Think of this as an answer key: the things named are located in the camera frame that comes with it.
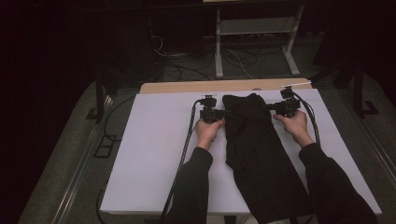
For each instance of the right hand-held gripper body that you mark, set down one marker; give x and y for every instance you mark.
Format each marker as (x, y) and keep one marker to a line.
(288, 107)

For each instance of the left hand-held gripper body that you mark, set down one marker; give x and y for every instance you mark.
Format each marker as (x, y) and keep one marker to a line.
(211, 115)

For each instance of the black pants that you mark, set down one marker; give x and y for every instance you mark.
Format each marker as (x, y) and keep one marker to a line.
(258, 149)

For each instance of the person's left hand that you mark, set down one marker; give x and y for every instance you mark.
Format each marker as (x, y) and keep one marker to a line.
(207, 132)

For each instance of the person's right hand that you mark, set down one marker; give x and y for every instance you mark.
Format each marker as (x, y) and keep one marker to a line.
(295, 127)

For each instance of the wooden table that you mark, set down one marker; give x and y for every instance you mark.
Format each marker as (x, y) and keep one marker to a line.
(193, 86)

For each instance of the white metal stand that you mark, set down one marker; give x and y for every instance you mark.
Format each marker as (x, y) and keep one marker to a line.
(219, 56)

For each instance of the white foam board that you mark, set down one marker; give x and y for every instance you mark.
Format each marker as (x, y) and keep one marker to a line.
(155, 155)

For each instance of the black metal stand with foot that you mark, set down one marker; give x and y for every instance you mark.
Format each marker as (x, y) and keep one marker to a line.
(358, 90)

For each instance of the black metal post stand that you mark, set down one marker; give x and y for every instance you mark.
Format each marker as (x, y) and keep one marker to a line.
(99, 99)

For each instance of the black floor frame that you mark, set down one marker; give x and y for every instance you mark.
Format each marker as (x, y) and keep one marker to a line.
(97, 154)

